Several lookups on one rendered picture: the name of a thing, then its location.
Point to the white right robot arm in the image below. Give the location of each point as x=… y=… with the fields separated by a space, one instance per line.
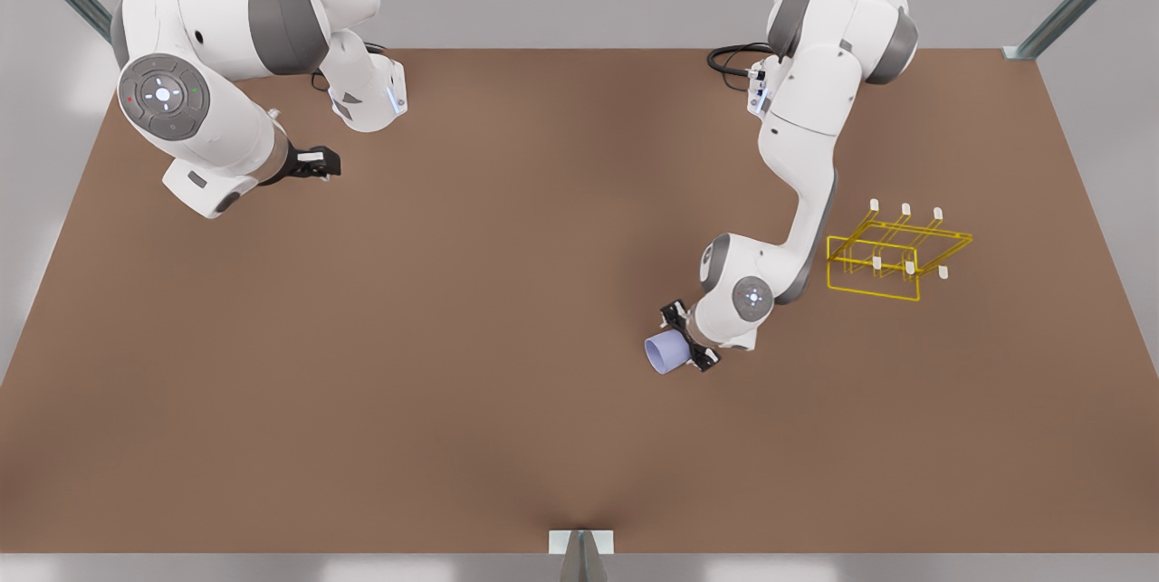
x=226 y=21

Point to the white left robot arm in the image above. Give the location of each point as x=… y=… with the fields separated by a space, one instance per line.
x=815 y=111

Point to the lavender cup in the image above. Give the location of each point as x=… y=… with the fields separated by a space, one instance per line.
x=665 y=353

